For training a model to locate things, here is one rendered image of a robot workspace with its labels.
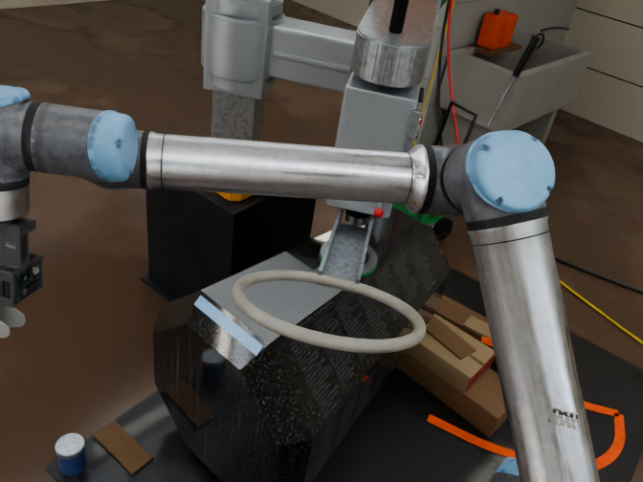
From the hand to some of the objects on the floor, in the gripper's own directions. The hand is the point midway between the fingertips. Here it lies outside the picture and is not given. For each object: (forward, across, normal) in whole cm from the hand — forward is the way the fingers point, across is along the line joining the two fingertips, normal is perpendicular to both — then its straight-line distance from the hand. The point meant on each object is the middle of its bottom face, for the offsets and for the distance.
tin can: (+122, +102, +41) cm, 164 cm away
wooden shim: (+119, +114, +27) cm, 167 cm away
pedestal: (+92, +223, +19) cm, 242 cm away
